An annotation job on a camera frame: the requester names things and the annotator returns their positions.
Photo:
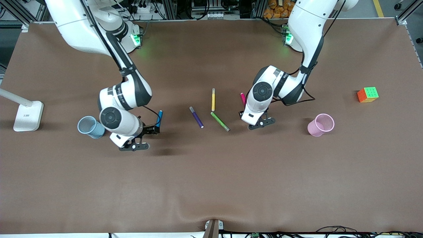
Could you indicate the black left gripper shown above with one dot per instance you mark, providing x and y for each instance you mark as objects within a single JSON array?
[{"x": 241, "y": 112}]

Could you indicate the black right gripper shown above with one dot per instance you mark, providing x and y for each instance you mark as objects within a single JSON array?
[{"x": 148, "y": 129}]

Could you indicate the blue marker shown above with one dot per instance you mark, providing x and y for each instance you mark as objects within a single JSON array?
[{"x": 160, "y": 117}]

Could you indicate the pink marker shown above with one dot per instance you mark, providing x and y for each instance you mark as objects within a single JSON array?
[{"x": 243, "y": 98}]

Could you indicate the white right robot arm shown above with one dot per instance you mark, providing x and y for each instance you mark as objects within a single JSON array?
[{"x": 82, "y": 29}]

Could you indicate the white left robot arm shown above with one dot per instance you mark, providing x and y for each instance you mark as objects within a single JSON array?
[{"x": 307, "y": 26}]

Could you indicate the green marker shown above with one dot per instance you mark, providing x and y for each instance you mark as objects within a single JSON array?
[{"x": 219, "y": 121}]

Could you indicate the yellow marker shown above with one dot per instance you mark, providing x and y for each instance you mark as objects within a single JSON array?
[{"x": 213, "y": 100}]

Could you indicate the purple marker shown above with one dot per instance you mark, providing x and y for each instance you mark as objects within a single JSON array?
[{"x": 197, "y": 118}]

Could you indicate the blue mesh cup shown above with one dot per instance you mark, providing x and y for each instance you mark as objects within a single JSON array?
[{"x": 87, "y": 127}]

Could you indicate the pink mesh cup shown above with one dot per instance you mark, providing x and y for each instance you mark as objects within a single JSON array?
[{"x": 314, "y": 129}]

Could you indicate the white connector block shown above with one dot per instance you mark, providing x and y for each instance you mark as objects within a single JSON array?
[{"x": 216, "y": 15}]

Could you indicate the orange snack bag pile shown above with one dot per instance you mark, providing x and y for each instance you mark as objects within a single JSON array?
[{"x": 281, "y": 11}]

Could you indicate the aluminium rack with wiring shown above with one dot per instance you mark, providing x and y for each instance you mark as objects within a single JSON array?
[{"x": 198, "y": 6}]

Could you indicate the white power strip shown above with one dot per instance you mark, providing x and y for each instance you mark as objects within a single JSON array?
[{"x": 145, "y": 8}]

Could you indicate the white desk lamp stand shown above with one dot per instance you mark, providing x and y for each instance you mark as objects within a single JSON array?
[{"x": 28, "y": 117}]

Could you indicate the colourful puzzle cube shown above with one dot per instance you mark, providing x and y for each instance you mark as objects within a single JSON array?
[{"x": 368, "y": 94}]

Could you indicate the black caster wheel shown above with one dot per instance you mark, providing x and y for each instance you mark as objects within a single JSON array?
[
  {"x": 419, "y": 40},
  {"x": 398, "y": 6}
]

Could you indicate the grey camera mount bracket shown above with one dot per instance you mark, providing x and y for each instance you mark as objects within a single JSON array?
[{"x": 212, "y": 229}]

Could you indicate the aluminium frame rail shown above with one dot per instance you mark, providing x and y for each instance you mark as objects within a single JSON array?
[
  {"x": 409, "y": 13},
  {"x": 19, "y": 15}
]

